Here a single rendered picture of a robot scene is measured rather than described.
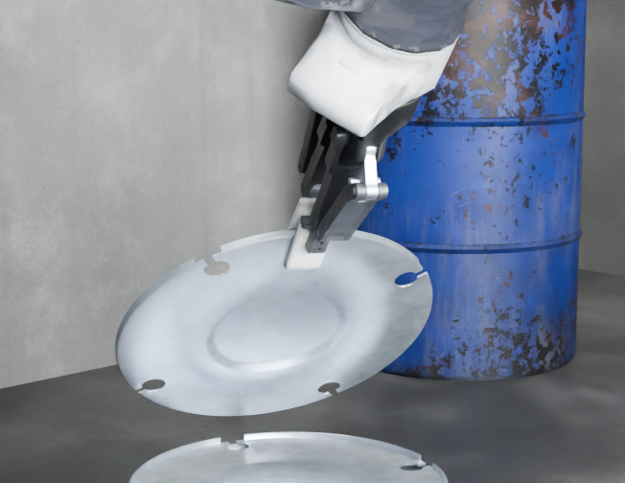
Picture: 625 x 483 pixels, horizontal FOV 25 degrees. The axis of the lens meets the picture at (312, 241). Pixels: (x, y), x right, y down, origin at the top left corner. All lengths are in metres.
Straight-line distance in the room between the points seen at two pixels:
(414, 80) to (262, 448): 0.55
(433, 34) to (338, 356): 0.46
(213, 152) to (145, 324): 2.22
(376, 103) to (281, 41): 2.61
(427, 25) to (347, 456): 0.57
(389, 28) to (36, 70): 2.22
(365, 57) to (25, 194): 2.22
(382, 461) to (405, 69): 0.52
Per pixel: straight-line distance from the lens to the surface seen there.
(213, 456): 1.38
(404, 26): 0.93
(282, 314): 1.24
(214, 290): 1.18
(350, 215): 1.05
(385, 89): 0.93
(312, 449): 1.39
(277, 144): 3.54
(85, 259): 3.22
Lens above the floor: 0.83
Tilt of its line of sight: 10 degrees down
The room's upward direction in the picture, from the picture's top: straight up
